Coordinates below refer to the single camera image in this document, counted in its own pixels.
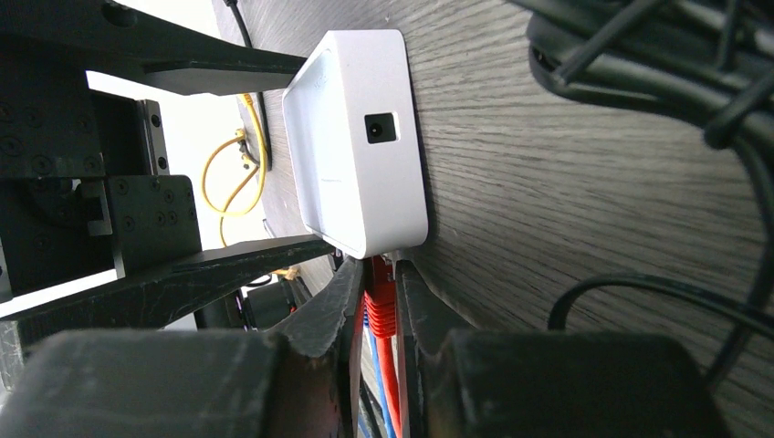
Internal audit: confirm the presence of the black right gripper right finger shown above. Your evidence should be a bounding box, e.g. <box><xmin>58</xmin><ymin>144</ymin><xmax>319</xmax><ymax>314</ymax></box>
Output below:
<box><xmin>394</xmin><ymin>260</ymin><xmax>731</xmax><ymax>437</ymax></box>

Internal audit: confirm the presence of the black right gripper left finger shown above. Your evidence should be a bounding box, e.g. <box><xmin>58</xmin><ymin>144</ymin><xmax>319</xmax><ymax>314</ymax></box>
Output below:
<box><xmin>1</xmin><ymin>258</ymin><xmax>364</xmax><ymax>437</ymax></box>

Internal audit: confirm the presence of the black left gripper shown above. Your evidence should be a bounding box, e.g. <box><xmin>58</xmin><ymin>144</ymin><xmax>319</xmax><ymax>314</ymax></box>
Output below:
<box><xmin>1</xmin><ymin>1</ymin><xmax>333</xmax><ymax>387</ymax></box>

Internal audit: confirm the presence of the blue ethernet cable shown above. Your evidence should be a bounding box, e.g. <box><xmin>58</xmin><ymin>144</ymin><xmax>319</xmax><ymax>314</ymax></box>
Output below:
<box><xmin>360</xmin><ymin>314</ymin><xmax>397</xmax><ymax>438</ymax></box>

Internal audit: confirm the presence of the red ethernet cable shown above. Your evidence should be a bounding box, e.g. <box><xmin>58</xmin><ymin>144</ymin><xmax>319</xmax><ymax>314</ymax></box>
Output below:
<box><xmin>362</xmin><ymin>255</ymin><xmax>405</xmax><ymax>438</ymax></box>

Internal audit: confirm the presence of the white network switch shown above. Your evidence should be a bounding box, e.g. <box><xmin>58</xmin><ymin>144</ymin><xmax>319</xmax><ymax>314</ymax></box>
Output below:
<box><xmin>282</xmin><ymin>29</ymin><xmax>429</xmax><ymax>259</ymax></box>

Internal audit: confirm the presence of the black power adapter with cord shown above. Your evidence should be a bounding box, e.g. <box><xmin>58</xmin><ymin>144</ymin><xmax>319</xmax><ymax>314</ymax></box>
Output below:
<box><xmin>522</xmin><ymin>1</ymin><xmax>773</xmax><ymax>390</ymax></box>

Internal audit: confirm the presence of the yellow ethernet cable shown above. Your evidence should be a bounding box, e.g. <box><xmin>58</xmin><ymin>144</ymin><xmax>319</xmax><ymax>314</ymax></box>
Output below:
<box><xmin>200</xmin><ymin>93</ymin><xmax>270</xmax><ymax>249</ymax></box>

